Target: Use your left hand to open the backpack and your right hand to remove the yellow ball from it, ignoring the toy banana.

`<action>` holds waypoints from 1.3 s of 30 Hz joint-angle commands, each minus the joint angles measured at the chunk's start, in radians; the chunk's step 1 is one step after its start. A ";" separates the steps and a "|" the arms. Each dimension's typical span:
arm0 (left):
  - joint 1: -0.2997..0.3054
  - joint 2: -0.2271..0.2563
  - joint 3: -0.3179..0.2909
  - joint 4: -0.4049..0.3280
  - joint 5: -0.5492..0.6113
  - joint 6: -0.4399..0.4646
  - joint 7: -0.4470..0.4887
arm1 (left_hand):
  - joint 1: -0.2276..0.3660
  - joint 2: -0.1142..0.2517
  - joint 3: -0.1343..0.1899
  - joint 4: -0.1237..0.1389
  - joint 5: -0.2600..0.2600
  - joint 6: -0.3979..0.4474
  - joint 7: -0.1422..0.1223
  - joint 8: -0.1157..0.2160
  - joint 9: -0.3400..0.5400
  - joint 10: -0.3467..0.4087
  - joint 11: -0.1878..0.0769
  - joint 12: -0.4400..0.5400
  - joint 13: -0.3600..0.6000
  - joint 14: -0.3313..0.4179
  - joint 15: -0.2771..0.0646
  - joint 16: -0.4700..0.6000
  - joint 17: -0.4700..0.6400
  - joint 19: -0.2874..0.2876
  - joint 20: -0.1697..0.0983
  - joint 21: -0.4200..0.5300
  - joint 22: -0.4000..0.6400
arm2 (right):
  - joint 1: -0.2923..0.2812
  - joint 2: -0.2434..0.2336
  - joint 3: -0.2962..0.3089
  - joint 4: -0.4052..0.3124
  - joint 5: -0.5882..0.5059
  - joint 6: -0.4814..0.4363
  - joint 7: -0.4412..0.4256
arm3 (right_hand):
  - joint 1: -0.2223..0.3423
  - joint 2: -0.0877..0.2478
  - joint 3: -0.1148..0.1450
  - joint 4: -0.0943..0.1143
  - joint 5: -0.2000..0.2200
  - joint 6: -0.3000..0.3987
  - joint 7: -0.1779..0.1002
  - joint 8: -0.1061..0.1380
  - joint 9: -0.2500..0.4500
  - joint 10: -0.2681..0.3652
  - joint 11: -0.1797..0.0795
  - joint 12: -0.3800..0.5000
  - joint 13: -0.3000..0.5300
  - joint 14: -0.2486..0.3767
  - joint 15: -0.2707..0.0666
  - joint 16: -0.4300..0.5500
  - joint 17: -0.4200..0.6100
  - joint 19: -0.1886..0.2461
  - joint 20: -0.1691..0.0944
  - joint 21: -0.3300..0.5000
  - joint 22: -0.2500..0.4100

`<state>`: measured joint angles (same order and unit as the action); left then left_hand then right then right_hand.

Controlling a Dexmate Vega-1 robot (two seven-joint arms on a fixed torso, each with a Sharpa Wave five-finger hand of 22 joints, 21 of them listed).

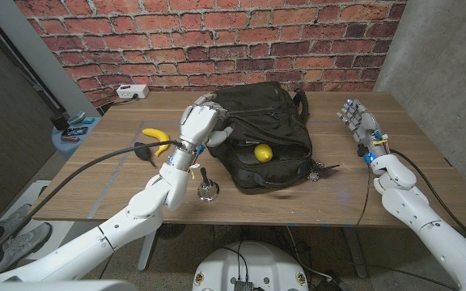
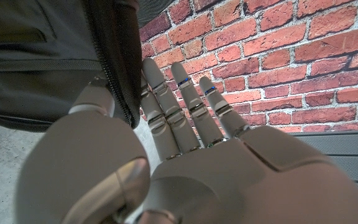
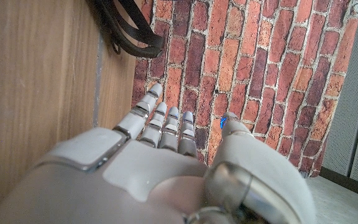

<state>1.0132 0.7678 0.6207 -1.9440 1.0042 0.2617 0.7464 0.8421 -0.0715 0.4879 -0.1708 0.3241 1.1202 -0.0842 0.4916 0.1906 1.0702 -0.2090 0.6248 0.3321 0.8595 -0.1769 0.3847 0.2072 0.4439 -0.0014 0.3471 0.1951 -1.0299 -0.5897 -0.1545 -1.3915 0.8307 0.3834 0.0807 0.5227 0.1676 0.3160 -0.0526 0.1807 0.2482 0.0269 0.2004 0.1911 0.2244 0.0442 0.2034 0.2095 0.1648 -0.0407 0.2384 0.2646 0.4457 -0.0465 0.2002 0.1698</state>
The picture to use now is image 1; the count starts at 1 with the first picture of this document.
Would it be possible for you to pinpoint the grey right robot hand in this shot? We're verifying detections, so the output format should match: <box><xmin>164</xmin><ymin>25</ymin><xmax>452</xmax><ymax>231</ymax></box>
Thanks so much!
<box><xmin>337</xmin><ymin>99</ymin><xmax>388</xmax><ymax>157</ymax></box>

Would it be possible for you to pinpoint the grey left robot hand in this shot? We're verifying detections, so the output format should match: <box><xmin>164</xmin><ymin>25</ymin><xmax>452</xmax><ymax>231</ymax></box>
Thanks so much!
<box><xmin>178</xmin><ymin>93</ymin><xmax>234</xmax><ymax>153</ymax></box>

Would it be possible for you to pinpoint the yellow ball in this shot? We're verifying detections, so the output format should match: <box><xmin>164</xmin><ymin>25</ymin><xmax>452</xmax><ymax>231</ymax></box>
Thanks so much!
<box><xmin>254</xmin><ymin>143</ymin><xmax>273</xmax><ymax>163</ymax></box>

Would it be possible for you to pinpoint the black backpack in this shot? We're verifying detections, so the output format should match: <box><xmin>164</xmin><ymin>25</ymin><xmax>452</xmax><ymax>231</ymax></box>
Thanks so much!
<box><xmin>206</xmin><ymin>81</ymin><xmax>315</xmax><ymax>192</ymax></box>

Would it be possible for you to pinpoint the yellow toy banana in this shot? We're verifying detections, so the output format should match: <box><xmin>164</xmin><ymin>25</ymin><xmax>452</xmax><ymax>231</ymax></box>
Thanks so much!
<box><xmin>142</xmin><ymin>128</ymin><xmax>171</xmax><ymax>158</ymax></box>

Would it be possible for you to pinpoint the black rubber air blower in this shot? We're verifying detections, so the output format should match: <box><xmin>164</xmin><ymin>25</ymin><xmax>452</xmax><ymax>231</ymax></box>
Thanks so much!
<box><xmin>133</xmin><ymin>141</ymin><xmax>157</xmax><ymax>167</ymax></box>

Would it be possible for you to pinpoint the silver call bell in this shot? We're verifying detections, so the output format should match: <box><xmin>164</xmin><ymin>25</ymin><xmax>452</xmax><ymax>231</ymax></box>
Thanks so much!
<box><xmin>197</xmin><ymin>167</ymin><xmax>221</xmax><ymax>202</ymax></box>

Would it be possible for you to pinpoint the white power strip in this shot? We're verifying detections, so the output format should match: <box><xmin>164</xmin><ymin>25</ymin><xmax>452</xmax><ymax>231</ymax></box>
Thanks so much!
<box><xmin>116</xmin><ymin>83</ymin><xmax>150</xmax><ymax>99</ymax></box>

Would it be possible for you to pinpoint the red brick printed backdrop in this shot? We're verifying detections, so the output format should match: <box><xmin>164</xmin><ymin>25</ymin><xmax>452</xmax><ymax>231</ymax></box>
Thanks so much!
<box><xmin>14</xmin><ymin>0</ymin><xmax>408</xmax><ymax>109</ymax></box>

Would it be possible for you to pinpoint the black floor fan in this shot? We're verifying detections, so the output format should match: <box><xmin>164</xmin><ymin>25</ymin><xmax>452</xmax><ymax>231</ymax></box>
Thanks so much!
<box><xmin>158</xmin><ymin>223</ymin><xmax>188</xmax><ymax>239</ymax></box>

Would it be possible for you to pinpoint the blue round stool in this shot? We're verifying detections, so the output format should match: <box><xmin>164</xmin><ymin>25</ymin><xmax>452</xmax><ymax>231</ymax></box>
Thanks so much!
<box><xmin>50</xmin><ymin>116</ymin><xmax>103</xmax><ymax>159</ymax></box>

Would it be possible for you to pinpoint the grey table leg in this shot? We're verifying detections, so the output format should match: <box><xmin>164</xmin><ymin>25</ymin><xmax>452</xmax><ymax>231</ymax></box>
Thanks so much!
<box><xmin>344</xmin><ymin>226</ymin><xmax>370</xmax><ymax>279</ymax></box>
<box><xmin>138</xmin><ymin>230</ymin><xmax>157</xmax><ymax>272</ymax></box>

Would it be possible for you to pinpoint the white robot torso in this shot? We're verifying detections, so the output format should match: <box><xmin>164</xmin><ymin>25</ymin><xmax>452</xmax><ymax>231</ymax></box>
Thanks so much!
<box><xmin>192</xmin><ymin>241</ymin><xmax>310</xmax><ymax>291</ymax></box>

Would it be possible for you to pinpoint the black power brick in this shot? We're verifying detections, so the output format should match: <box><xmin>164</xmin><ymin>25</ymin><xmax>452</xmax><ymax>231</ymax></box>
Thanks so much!
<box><xmin>317</xmin><ymin>274</ymin><xmax>350</xmax><ymax>291</ymax></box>

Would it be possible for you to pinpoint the grey sneaker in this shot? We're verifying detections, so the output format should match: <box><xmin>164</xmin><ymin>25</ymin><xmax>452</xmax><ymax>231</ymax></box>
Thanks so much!
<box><xmin>0</xmin><ymin>221</ymin><xmax>53</xmax><ymax>278</ymax></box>
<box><xmin>0</xmin><ymin>204</ymin><xmax>32</xmax><ymax>234</ymax></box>

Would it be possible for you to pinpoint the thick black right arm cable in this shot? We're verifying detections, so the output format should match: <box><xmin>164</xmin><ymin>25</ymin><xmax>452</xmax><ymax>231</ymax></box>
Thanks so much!
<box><xmin>390</xmin><ymin>148</ymin><xmax>466</xmax><ymax>251</ymax></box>

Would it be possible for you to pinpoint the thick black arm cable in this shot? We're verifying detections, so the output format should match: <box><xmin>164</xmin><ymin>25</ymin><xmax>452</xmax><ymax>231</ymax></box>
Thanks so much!
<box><xmin>390</xmin><ymin>148</ymin><xmax>466</xmax><ymax>251</ymax></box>
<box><xmin>0</xmin><ymin>139</ymin><xmax>184</xmax><ymax>270</ymax></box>

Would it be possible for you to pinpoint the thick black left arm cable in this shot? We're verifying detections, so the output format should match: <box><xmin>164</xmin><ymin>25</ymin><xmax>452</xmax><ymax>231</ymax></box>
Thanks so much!
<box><xmin>0</xmin><ymin>139</ymin><xmax>184</xmax><ymax>270</ymax></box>

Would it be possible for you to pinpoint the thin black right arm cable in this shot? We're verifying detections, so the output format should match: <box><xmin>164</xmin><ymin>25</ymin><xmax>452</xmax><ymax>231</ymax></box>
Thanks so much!
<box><xmin>354</xmin><ymin>163</ymin><xmax>374</xmax><ymax>227</ymax></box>

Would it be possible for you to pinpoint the metal keychain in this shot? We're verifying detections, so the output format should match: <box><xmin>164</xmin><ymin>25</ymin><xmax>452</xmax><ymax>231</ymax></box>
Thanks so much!
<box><xmin>306</xmin><ymin>158</ymin><xmax>341</xmax><ymax>183</ymax></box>

